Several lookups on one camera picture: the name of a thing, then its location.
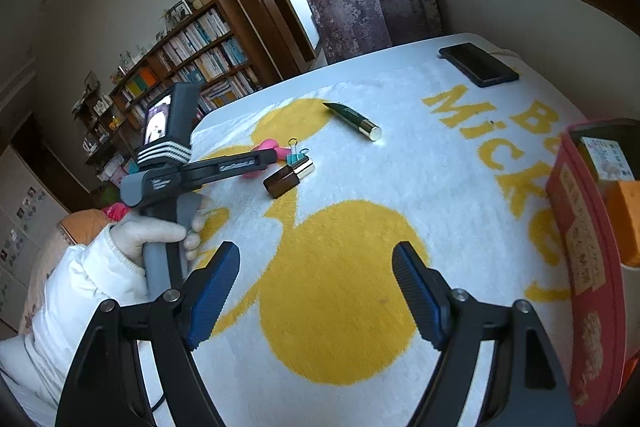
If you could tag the orange embossed box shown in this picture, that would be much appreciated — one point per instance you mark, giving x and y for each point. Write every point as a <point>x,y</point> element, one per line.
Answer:
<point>625,222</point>

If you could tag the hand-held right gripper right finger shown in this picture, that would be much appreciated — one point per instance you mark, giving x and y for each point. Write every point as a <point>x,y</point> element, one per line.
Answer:
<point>417,297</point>

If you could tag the small pink foam twist tie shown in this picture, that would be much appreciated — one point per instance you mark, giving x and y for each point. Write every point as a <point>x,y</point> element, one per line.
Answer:
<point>282,153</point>

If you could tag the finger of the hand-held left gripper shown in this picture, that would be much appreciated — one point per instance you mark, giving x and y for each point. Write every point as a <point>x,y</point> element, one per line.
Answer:
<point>266,158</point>

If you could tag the pale green white box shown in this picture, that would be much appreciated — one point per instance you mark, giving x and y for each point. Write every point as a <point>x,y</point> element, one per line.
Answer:
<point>607,157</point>

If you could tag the black smartphone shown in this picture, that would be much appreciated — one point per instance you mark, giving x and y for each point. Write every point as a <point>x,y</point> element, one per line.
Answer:
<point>477,64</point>

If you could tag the wooden bookshelf with books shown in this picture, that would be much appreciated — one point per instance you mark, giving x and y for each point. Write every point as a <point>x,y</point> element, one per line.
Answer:
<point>210,52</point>

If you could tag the green pen with gold cap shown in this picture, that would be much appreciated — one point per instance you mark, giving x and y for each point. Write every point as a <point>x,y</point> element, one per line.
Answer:
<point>350,119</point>

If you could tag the white yellow printed blanket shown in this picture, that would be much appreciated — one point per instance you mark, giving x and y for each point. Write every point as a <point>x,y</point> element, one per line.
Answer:
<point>425,187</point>

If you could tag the person's left hand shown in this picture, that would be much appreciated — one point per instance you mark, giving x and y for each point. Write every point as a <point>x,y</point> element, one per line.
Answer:
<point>145,232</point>

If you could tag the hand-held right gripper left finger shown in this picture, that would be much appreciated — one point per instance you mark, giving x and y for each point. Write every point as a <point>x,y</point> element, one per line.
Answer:
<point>215,297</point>

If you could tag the green binder clip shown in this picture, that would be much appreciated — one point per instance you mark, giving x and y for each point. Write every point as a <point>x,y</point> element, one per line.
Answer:
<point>300,153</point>

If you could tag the red box container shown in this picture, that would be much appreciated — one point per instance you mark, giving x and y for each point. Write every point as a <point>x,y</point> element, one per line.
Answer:
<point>585,282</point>

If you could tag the picture frame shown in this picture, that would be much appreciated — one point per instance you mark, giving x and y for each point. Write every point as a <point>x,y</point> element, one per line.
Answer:
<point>177,13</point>

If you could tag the person's left forearm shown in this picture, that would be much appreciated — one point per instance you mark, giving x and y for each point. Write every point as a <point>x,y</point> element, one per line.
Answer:
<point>75,297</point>

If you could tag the cabinet with photo stickers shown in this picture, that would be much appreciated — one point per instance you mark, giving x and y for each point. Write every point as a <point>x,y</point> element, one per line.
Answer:
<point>25,232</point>

